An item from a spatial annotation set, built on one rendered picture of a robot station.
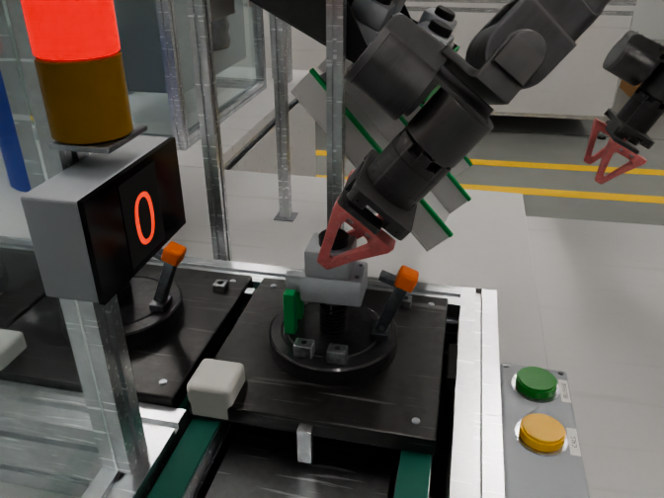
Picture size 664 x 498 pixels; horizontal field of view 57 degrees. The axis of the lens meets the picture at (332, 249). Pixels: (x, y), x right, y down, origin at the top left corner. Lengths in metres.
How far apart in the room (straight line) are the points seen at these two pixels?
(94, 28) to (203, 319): 0.42
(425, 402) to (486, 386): 0.08
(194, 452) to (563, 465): 0.33
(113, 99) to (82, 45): 0.03
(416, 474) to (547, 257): 0.64
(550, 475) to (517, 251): 0.61
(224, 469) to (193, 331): 0.17
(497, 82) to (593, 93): 4.21
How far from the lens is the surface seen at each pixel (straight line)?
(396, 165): 0.54
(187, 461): 0.60
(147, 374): 0.66
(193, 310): 0.75
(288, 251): 1.09
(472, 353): 0.70
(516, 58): 0.52
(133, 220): 0.42
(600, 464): 0.76
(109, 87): 0.40
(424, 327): 0.71
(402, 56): 0.52
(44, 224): 0.40
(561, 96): 4.69
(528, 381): 0.66
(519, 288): 1.03
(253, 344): 0.68
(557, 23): 0.54
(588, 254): 1.17
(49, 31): 0.39
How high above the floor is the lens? 1.38
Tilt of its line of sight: 28 degrees down
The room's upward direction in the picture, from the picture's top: straight up
